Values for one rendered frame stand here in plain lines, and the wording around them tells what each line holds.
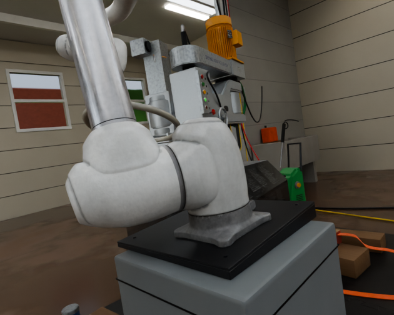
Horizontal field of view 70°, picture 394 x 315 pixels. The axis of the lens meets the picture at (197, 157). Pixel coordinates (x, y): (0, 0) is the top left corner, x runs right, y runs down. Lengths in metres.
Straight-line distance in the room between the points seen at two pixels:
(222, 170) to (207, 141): 0.07
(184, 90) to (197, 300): 1.58
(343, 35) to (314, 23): 0.66
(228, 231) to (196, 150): 0.19
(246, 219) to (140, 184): 0.26
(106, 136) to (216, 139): 0.23
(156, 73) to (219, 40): 0.66
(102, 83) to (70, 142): 7.31
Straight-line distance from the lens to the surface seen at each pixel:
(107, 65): 0.68
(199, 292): 0.55
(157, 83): 2.79
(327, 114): 6.64
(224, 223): 0.64
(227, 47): 2.64
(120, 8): 1.07
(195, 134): 0.61
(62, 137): 7.89
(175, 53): 2.00
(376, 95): 6.41
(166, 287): 0.62
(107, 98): 0.64
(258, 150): 4.79
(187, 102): 1.94
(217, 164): 0.61
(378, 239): 2.61
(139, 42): 2.85
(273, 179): 2.18
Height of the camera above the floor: 1.05
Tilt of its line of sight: 3 degrees down
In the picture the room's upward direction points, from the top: 9 degrees counter-clockwise
